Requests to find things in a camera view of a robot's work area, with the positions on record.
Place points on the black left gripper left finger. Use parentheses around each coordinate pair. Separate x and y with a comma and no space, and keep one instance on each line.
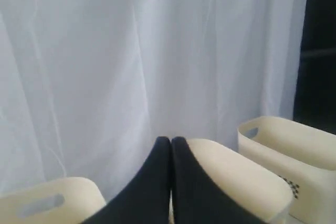
(146,198)

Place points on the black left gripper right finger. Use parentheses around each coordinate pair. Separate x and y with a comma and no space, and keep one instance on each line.
(196,198)

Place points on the cream bin with triangle mark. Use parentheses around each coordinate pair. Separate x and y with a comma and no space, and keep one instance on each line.
(256,189)

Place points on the cream bin with circle mark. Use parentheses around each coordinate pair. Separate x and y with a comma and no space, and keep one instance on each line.
(82,199)

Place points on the cream bin with square mark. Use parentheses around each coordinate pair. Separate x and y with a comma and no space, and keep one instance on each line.
(302,156)

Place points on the white backdrop curtain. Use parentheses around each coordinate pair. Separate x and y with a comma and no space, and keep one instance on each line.
(87,85)

